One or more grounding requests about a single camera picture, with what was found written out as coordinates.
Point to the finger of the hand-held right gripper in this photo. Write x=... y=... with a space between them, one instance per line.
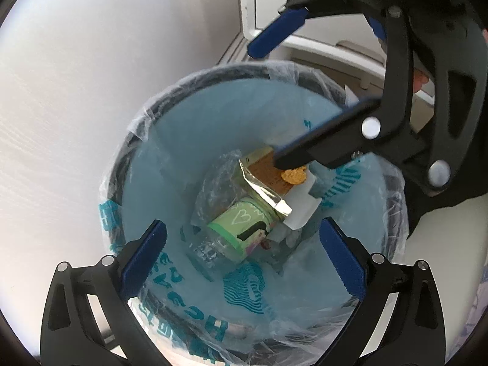
x=276 y=34
x=328 y=141

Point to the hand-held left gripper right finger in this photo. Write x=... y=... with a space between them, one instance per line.
x=341 y=259

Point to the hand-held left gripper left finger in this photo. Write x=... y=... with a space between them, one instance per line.
x=146 y=259

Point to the golden cookie piece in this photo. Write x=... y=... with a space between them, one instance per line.
x=294 y=176

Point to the brown cardboard box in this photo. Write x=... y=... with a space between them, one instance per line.
x=267 y=171

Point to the grey round trash bin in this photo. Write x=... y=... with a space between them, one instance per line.
x=213 y=71

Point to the clear plastic bottle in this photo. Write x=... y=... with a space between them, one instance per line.
x=236 y=228

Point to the person's right hand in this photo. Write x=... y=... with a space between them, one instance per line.
x=419 y=82

